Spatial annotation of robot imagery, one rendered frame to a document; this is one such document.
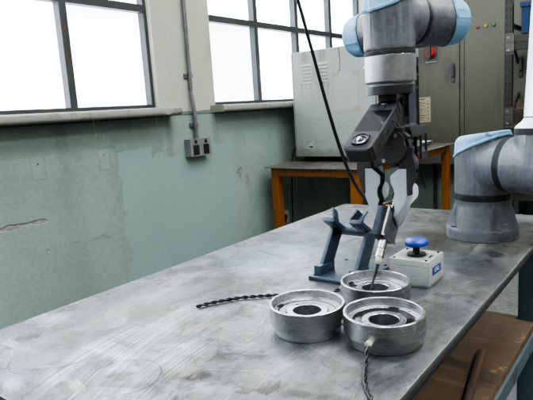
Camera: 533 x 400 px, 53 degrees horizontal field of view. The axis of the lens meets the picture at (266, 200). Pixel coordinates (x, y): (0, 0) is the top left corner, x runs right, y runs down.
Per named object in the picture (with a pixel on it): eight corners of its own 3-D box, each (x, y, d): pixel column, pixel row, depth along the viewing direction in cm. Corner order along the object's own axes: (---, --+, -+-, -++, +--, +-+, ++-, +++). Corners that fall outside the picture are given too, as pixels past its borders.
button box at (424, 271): (429, 289, 87) (429, 260, 87) (389, 282, 92) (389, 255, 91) (446, 275, 94) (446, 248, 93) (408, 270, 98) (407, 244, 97)
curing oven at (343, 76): (388, 163, 290) (385, 40, 279) (295, 162, 327) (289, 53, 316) (429, 151, 338) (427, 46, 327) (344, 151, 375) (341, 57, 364)
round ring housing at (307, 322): (256, 337, 73) (254, 309, 72) (293, 311, 82) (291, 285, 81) (326, 351, 68) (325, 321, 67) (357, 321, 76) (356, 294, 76)
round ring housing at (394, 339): (361, 319, 77) (360, 292, 76) (435, 331, 71) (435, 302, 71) (331, 349, 68) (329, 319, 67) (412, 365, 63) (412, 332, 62)
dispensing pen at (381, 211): (354, 286, 78) (382, 183, 83) (367, 295, 81) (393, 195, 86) (368, 289, 76) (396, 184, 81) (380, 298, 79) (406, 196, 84)
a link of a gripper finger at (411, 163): (422, 194, 79) (416, 134, 78) (418, 195, 78) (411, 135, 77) (393, 195, 82) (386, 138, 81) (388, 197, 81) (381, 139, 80)
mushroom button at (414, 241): (423, 271, 89) (423, 241, 88) (400, 267, 92) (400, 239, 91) (431, 264, 92) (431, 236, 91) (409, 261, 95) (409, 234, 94)
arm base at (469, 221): (458, 225, 130) (458, 185, 128) (526, 230, 121) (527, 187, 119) (436, 239, 118) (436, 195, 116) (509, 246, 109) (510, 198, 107)
